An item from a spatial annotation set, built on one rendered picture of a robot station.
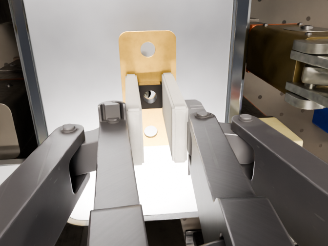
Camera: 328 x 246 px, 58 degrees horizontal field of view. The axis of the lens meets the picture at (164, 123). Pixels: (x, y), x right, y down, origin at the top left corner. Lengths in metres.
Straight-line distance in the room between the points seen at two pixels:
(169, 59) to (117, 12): 0.10
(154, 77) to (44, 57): 0.14
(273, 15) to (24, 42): 0.48
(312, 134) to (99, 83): 0.58
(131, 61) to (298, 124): 0.59
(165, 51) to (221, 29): 0.11
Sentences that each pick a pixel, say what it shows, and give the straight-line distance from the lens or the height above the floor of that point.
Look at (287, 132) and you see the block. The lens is 0.31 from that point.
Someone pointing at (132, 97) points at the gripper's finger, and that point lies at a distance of 0.15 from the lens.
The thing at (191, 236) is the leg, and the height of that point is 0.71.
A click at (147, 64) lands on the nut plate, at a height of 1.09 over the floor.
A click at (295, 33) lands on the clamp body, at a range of 0.31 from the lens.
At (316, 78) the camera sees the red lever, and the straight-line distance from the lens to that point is 0.28.
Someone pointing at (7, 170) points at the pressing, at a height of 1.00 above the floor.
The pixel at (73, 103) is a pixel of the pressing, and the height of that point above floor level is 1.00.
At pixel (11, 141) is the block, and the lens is 0.38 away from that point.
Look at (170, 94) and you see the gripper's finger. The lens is 0.16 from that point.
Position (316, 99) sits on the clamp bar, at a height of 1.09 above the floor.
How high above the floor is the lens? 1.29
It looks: 66 degrees down
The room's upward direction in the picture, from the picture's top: 165 degrees clockwise
